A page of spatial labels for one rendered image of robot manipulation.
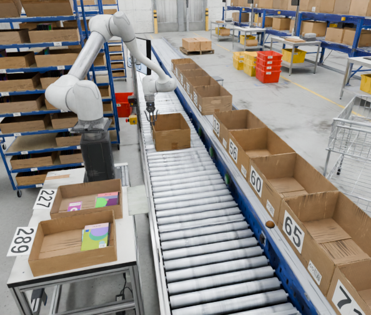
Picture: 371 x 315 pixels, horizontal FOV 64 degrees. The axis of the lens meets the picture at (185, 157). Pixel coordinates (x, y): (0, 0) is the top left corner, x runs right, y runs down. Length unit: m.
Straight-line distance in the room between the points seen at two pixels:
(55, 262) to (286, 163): 1.33
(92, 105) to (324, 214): 1.40
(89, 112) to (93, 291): 1.30
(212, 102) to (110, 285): 1.74
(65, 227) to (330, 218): 1.37
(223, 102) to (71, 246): 1.83
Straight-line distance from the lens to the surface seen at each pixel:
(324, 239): 1.53
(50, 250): 1.71
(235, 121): 2.50
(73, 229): 1.79
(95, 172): 2.06
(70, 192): 2.04
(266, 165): 1.81
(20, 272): 1.69
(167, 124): 2.80
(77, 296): 2.48
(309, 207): 1.55
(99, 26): 2.28
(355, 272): 1.28
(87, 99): 1.88
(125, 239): 1.66
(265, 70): 7.44
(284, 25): 11.01
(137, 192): 1.99
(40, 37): 3.04
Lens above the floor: 1.87
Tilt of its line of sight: 28 degrees down
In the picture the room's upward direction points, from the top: 2 degrees counter-clockwise
